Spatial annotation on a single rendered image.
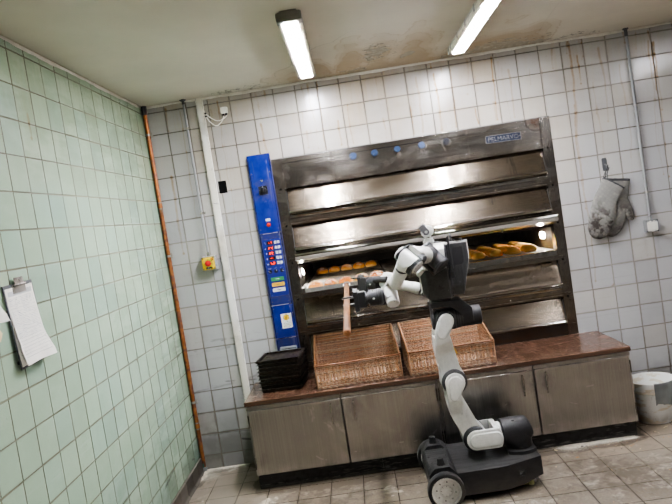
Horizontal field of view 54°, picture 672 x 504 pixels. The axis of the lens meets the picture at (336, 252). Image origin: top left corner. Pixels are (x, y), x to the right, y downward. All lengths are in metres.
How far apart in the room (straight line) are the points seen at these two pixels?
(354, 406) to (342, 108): 2.01
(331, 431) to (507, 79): 2.63
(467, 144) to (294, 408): 2.13
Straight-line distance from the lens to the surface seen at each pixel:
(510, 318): 4.82
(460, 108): 4.75
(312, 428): 4.31
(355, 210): 4.64
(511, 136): 4.81
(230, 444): 4.99
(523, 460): 3.94
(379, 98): 4.70
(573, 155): 4.90
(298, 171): 4.67
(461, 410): 3.91
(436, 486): 3.81
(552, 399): 4.43
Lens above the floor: 1.64
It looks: 3 degrees down
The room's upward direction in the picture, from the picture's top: 9 degrees counter-clockwise
